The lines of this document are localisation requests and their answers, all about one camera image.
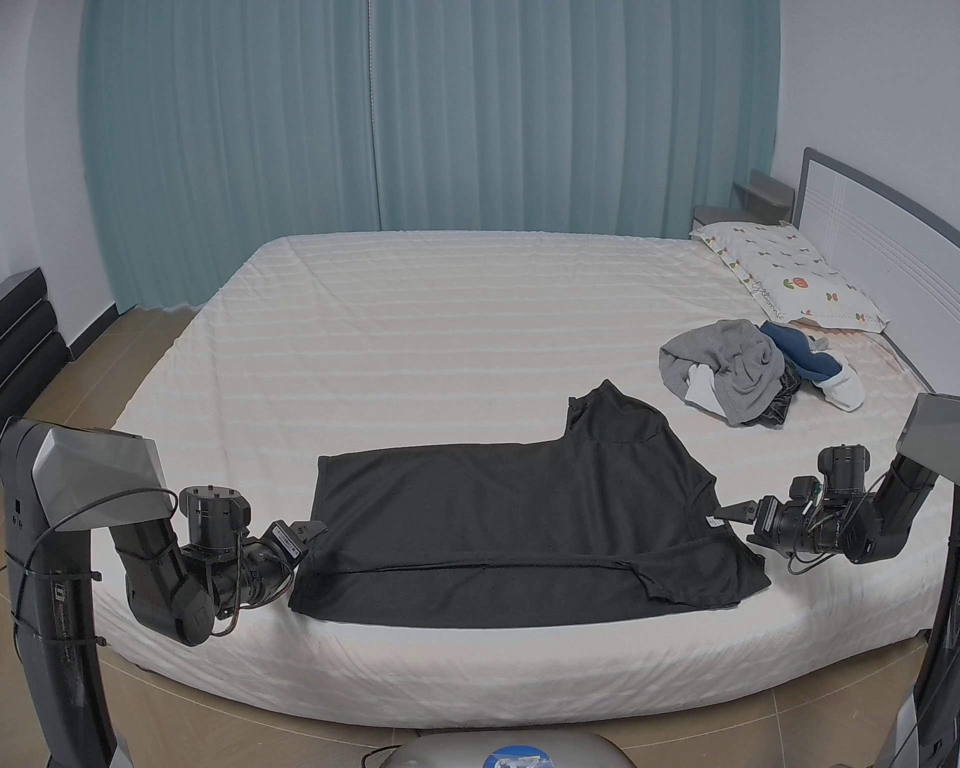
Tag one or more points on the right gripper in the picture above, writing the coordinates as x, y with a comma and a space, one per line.
795, 529

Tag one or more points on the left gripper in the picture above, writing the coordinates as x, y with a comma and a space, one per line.
266, 570

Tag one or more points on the black T-shirt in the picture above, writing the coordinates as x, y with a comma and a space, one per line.
487, 517

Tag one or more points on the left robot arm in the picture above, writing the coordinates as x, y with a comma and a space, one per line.
157, 570

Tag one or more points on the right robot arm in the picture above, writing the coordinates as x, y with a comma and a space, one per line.
885, 517

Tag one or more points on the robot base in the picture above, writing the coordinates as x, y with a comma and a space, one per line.
510, 754

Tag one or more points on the pile of clothes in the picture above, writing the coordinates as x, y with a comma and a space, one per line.
739, 367

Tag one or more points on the bed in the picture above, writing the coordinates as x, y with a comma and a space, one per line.
450, 337

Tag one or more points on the white printed pillow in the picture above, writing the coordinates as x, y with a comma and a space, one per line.
787, 270

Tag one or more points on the grey bedside table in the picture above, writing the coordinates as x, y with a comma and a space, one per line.
757, 195

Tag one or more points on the black chest of drawers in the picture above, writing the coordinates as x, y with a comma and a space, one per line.
30, 337

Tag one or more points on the blue-green curtain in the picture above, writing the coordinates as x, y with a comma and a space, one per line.
450, 112

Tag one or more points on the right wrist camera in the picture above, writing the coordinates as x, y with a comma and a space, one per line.
802, 489

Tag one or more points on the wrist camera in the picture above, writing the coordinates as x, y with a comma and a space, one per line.
802, 489
238, 514

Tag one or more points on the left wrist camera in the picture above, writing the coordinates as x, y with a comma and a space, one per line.
238, 514

